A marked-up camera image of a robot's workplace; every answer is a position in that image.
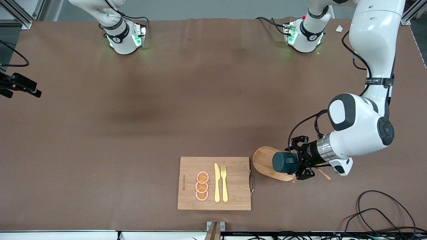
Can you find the bamboo cutting board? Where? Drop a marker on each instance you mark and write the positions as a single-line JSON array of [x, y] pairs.
[[233, 196]]

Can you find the dark green cup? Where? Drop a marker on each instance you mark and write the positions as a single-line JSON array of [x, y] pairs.
[[282, 163]]

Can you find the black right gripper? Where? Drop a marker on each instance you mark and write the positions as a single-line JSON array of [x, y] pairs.
[[19, 82]]

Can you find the aluminium frame profile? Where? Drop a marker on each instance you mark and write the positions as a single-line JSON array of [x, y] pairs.
[[20, 16], [411, 15]]

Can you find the metal table edge bracket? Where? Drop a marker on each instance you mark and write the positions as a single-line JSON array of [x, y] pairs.
[[215, 230]]

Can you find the small white paper scrap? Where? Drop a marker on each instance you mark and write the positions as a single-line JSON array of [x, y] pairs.
[[339, 29]]

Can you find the orange slice toy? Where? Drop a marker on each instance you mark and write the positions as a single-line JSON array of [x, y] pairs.
[[202, 177], [201, 188], [201, 196]]

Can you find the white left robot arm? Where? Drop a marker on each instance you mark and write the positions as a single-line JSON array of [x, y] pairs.
[[360, 133]]

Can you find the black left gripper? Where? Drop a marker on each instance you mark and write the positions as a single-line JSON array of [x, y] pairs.
[[309, 153]]

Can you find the yellow plastic knife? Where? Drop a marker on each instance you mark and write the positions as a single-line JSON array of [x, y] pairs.
[[217, 186]]

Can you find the wooden mug tree stand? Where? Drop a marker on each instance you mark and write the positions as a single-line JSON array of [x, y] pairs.
[[263, 161]]

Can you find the brown table cover mat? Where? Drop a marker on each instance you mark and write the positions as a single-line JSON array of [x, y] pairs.
[[133, 133]]

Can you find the white table edge rail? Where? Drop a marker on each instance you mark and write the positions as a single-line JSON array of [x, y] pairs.
[[66, 235]]

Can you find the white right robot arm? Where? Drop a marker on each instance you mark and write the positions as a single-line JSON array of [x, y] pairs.
[[121, 40]]

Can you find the yellow plastic fork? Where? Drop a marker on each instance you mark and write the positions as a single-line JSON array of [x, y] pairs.
[[225, 190]]

